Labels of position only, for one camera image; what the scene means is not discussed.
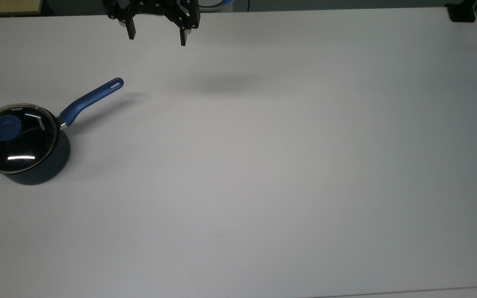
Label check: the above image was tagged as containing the glass saucepan lid blue knob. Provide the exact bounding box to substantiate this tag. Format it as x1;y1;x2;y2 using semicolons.
0;103;58;173

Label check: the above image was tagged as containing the wooden board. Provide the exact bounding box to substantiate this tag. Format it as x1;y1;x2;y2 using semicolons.
0;0;43;17

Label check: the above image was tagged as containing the black table clamp block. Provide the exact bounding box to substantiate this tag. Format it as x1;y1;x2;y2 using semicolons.
446;0;477;23

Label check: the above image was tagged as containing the blue and white round object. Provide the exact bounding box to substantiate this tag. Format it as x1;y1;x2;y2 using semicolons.
200;0;236;10

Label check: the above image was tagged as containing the dark saucepan with blue handle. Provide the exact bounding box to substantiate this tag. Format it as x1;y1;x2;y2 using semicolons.
0;77;125;186

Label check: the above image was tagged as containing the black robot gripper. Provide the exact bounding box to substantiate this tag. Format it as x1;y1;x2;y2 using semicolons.
102;0;201;47

